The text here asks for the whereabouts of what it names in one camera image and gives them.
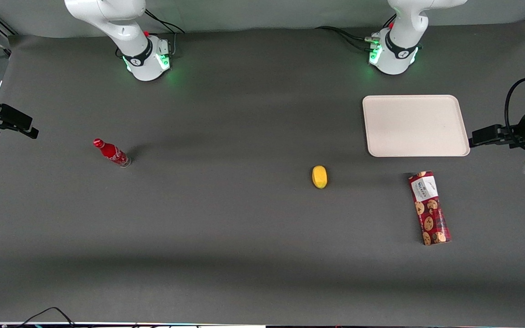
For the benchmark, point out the red cookie box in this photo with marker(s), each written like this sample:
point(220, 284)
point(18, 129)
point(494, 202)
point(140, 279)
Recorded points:
point(429, 207)

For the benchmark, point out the beige plastic tray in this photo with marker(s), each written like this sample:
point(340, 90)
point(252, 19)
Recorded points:
point(415, 125)

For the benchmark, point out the red cola bottle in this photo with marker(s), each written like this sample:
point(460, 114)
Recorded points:
point(111, 152)

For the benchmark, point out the yellow lemon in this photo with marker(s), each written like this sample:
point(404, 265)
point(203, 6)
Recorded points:
point(319, 176)

